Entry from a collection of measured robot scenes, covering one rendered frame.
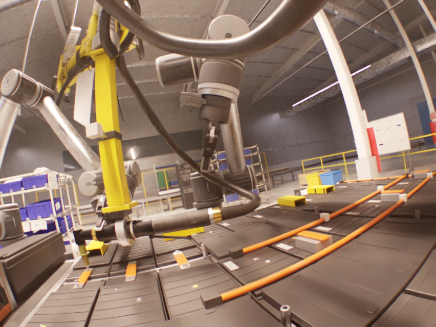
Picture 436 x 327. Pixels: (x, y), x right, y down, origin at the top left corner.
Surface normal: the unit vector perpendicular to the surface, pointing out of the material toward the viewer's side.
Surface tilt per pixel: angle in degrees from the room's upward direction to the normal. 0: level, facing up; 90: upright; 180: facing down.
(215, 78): 93
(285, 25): 137
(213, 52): 115
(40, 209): 94
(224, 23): 99
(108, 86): 90
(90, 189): 90
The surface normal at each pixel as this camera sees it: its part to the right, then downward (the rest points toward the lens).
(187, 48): -0.49, 0.57
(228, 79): 0.33, 0.15
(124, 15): 0.09, 0.44
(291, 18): -0.54, 0.84
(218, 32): 0.04, 0.10
